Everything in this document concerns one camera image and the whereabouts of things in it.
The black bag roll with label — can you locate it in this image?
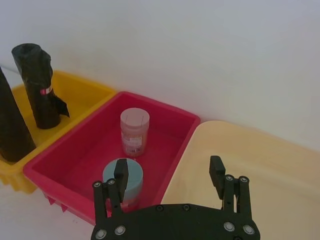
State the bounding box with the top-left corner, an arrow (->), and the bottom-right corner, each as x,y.
11,43 -> 71,130

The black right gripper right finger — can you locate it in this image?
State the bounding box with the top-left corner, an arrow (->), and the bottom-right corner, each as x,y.
209,155 -> 254,222

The cream plastic bin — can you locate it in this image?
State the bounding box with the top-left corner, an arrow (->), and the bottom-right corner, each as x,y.
159,120 -> 320,240

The red plastic bin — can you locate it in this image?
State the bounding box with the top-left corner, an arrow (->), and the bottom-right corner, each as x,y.
23,91 -> 201,225

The plain black bag roll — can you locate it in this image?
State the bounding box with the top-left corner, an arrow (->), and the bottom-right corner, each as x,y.
0,66 -> 36,163

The yellow plastic bin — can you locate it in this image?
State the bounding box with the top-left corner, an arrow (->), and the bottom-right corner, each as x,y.
0,69 -> 117,195

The blue-lidded jar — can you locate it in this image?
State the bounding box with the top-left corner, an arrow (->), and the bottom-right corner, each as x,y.
102,158 -> 144,209

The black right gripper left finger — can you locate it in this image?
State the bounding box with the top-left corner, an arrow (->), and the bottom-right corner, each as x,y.
91,158 -> 129,226

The pink-lidded jar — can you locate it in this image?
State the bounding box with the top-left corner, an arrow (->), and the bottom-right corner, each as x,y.
120,107 -> 150,158

